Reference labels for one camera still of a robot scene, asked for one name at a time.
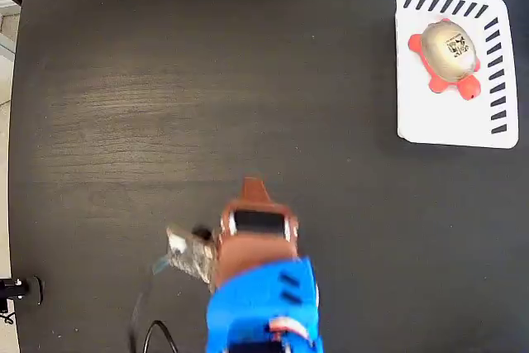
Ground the red turtle toy grey shell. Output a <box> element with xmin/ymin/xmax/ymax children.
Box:
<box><xmin>407</xmin><ymin>17</ymin><xmax>483</xmax><ymax>103</ymax></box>

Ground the white tray with black stripes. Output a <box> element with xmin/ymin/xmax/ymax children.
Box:
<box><xmin>393</xmin><ymin>0</ymin><xmax>520</xmax><ymax>150</ymax></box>

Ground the small gripper camera board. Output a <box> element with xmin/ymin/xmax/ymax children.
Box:
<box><xmin>153</xmin><ymin>223</ymin><xmax>217</xmax><ymax>284</ymax></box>

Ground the thick black camera cable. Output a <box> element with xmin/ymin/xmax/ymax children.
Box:
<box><xmin>128</xmin><ymin>274</ymin><xmax>179</xmax><ymax>353</ymax></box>

